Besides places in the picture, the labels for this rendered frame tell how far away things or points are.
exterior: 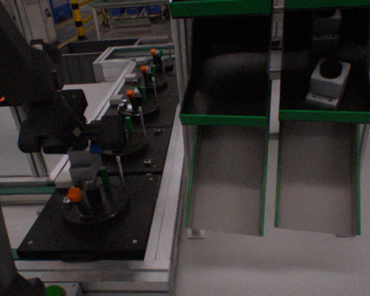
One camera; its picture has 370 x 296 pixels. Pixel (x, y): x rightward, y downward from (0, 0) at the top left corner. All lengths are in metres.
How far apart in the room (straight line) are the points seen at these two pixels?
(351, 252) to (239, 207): 0.29
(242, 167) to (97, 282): 0.32
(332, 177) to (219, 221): 0.21
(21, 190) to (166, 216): 0.39
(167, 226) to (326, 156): 0.33
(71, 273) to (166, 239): 0.17
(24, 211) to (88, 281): 0.34
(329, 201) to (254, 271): 0.21
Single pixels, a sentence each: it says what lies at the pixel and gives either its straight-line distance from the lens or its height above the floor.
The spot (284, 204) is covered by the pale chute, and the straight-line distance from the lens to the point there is 0.66.
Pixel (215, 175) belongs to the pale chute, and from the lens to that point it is 0.66.
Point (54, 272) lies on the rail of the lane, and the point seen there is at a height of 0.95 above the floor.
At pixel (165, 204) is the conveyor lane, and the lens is 0.77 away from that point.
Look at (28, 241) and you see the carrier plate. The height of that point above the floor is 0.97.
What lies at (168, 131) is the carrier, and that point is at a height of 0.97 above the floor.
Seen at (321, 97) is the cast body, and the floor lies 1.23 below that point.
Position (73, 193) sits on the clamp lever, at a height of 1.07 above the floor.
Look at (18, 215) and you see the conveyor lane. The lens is 0.93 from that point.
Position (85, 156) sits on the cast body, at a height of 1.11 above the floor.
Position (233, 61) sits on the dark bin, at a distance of 0.64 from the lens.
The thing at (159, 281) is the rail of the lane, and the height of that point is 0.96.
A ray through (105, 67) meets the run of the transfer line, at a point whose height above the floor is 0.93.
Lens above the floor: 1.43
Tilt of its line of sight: 29 degrees down
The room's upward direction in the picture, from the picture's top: 5 degrees counter-clockwise
